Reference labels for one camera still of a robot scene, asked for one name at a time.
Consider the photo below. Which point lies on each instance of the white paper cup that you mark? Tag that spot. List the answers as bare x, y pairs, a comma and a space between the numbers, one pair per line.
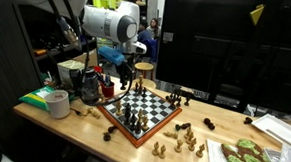
59, 106

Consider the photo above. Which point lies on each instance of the cardboard box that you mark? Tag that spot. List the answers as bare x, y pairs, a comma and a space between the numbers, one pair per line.
88, 57

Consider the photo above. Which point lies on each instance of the person in background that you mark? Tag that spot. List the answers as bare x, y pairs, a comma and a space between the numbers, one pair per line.
150, 49

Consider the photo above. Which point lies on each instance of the red cup with pens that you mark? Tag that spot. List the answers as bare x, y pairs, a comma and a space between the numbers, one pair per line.
107, 89

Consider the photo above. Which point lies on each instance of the black bottle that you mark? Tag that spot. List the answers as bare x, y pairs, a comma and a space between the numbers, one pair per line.
91, 84

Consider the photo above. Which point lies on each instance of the white label on partition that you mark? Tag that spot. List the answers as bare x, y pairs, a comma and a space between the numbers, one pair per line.
168, 36

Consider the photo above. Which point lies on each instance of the checkered wooden chess board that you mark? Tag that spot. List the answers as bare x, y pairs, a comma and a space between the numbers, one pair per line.
157, 108

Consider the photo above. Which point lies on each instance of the tall black chess piece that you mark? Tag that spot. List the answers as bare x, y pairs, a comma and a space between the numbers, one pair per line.
128, 111

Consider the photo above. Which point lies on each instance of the white Chemex box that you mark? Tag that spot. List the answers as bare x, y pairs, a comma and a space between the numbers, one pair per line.
71, 70

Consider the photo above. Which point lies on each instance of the dark chess piece green base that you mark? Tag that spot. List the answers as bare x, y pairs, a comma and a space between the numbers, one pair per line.
182, 126

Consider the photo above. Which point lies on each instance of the brown green patterned cloth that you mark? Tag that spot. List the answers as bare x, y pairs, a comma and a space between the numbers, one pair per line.
245, 158

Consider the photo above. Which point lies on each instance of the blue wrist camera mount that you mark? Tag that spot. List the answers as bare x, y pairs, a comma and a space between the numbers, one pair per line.
112, 55

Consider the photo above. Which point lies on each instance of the white paper towel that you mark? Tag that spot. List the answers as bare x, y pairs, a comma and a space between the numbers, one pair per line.
215, 158

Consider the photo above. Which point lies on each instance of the clear plastic container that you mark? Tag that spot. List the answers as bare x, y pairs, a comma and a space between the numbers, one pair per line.
271, 157

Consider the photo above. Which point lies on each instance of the person with long hair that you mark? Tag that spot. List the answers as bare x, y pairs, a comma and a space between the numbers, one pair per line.
153, 26

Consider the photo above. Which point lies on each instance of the round wooden stool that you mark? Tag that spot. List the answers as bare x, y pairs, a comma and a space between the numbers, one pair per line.
144, 67
149, 83

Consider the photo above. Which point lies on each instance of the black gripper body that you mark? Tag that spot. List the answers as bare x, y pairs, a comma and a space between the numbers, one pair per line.
127, 66

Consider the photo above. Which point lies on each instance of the yellow triangular flag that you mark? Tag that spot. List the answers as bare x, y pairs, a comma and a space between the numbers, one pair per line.
256, 13

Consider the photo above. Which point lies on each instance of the green wipes packet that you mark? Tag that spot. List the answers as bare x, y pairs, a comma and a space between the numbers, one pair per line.
34, 100

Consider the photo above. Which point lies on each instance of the white tray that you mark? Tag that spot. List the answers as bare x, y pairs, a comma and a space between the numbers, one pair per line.
276, 129

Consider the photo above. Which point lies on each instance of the dark shelf unit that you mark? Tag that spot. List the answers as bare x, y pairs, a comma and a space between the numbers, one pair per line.
46, 62

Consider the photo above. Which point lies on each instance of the tall light chess king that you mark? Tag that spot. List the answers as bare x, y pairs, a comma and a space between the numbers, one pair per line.
141, 80

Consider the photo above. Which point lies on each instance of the dark wooden chess piece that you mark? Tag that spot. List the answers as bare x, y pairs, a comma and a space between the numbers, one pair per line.
248, 120
173, 98
107, 136
168, 97
187, 100
112, 129
209, 123
178, 101

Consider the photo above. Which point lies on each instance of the small dark chess pawn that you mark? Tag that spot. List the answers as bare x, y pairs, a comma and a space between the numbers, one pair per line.
144, 92
136, 87

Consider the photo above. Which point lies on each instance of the person in blue sweater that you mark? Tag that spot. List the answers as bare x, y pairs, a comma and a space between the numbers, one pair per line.
144, 31

